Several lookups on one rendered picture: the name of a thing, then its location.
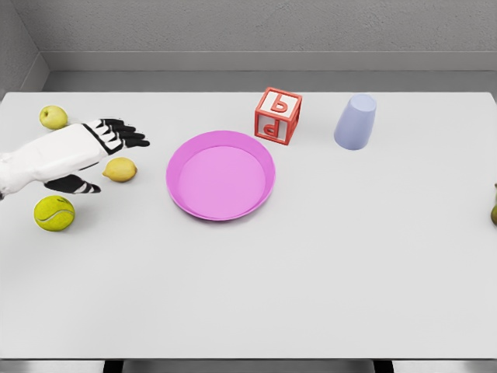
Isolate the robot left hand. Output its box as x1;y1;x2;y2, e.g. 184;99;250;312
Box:
30;118;151;195

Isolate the yellow lemon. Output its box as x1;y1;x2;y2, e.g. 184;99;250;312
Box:
102;157;138;183

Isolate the pink round plate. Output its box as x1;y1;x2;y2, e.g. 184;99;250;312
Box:
165;130;276;222

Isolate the yellow-green apple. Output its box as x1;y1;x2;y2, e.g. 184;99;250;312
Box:
39;105;69;131

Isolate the yellow-green tennis ball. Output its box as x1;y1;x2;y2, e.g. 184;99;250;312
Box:
33;195;76;233

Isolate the red letter block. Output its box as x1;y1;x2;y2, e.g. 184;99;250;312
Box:
254;87;304;146

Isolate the lavender cup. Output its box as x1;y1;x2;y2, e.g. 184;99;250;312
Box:
333;94;377;152

